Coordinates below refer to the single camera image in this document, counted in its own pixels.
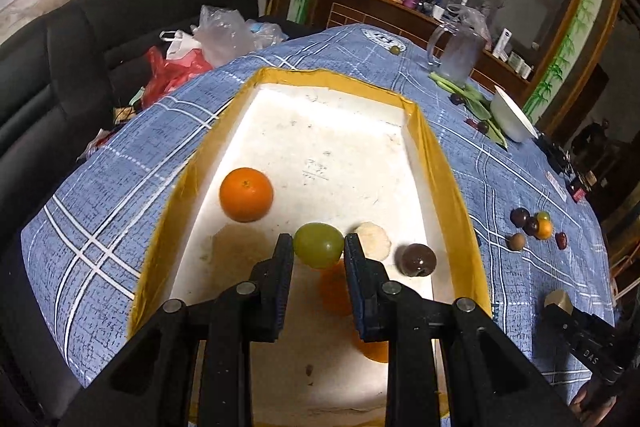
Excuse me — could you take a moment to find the round beige cake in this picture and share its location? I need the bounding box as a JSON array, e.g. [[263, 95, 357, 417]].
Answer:
[[355, 222, 392, 262]]

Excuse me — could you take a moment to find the black red round jar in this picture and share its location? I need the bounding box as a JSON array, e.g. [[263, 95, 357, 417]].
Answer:
[[568, 183, 587, 202]]

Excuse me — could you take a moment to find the orange tangerine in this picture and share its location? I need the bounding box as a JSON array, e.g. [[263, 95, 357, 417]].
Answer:
[[535, 219, 554, 241], [352, 331, 388, 364], [319, 259, 352, 317], [219, 167, 273, 222]]

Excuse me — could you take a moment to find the black charger device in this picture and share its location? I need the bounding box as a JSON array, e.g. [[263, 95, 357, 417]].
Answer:
[[534, 133, 573, 176]]

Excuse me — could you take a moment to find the small dark grape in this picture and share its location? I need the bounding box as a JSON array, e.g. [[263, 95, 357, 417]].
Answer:
[[476, 121, 490, 134], [450, 93, 464, 105]]

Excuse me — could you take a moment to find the blue plaid tablecloth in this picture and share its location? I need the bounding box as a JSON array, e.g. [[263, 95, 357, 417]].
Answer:
[[21, 25, 614, 399]]

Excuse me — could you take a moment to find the wooden cabinet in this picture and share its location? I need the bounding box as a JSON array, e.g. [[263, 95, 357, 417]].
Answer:
[[307, 0, 528, 102]]

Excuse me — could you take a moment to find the dark plum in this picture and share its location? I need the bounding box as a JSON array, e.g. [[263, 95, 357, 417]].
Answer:
[[510, 207, 530, 229], [396, 244, 437, 277], [522, 216, 539, 236]]

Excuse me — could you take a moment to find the black sofa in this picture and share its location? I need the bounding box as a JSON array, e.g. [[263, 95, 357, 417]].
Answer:
[[1, 0, 259, 426]]

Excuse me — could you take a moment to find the white box on cabinet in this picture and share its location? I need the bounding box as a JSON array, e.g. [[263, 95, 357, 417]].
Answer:
[[491, 28, 512, 62]]

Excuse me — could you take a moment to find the clear plastic bag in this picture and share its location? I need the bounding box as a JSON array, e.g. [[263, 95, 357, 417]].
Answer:
[[192, 5, 288, 68]]

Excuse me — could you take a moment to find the brown longan fruit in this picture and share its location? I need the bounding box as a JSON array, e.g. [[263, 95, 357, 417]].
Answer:
[[506, 233, 526, 251]]

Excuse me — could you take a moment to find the green leafy vegetable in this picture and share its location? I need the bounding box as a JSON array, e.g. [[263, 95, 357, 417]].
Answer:
[[428, 72, 508, 150]]

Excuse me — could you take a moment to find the clear glass pitcher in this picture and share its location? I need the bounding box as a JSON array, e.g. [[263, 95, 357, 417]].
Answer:
[[426, 22, 486, 88]]

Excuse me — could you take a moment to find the white bowl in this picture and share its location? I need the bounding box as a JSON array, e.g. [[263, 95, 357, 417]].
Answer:
[[489, 86, 538, 143]]

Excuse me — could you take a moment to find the person's right hand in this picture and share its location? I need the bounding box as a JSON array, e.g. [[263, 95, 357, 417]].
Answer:
[[570, 377, 639, 426]]

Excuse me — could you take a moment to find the white cake cube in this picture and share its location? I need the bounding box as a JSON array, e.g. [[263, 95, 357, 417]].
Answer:
[[544, 289, 574, 314]]

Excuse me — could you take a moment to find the yellow rimmed white tray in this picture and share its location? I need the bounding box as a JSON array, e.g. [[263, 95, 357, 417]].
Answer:
[[129, 68, 490, 426]]

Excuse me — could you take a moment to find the white paper card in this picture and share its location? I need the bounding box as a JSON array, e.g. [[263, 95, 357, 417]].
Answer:
[[544, 171, 567, 202]]

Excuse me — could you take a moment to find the small red fruit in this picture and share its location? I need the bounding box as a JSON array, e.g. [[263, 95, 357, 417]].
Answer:
[[465, 118, 477, 130]]

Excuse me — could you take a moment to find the red plastic bag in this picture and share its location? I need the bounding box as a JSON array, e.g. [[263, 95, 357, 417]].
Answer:
[[141, 46, 213, 109]]

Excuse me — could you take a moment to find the red jujube date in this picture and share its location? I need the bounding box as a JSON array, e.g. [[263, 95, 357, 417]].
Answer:
[[555, 232, 568, 251]]

